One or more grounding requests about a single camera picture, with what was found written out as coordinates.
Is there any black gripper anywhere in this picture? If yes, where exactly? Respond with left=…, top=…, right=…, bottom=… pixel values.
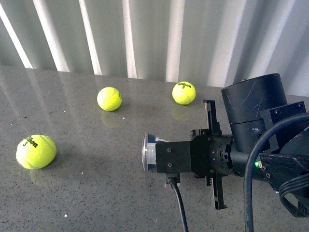
left=190, top=100, right=232, bottom=210

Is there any clear Wilson tennis ball can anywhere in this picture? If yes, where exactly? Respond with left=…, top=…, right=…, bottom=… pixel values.
left=141, top=133, right=168, bottom=173

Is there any far yellow Wilson tennis ball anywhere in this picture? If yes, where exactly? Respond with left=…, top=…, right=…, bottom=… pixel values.
left=172, top=81, right=196, bottom=105

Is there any yellow wilson tennis ball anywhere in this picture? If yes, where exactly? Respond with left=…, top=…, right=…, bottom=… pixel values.
left=16, top=135, right=57, bottom=170
left=172, top=81, right=196, bottom=105

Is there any middle yellow tennis ball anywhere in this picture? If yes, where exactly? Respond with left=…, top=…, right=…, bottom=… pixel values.
left=97, top=87, right=122, bottom=112

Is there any near yellow Wilson tennis ball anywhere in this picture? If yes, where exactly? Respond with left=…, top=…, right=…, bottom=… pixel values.
left=16, top=135, right=57, bottom=170

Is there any white pleated curtain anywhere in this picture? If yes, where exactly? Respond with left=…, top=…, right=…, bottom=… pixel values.
left=0, top=0, right=309, bottom=96

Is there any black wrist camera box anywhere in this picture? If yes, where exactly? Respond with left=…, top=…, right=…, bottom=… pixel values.
left=155, top=141, right=192, bottom=174

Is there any black camera cable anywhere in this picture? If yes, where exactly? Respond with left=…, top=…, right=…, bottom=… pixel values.
left=164, top=173, right=189, bottom=232

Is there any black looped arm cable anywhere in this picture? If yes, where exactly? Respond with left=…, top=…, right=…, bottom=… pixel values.
left=243, top=112, right=309, bottom=232

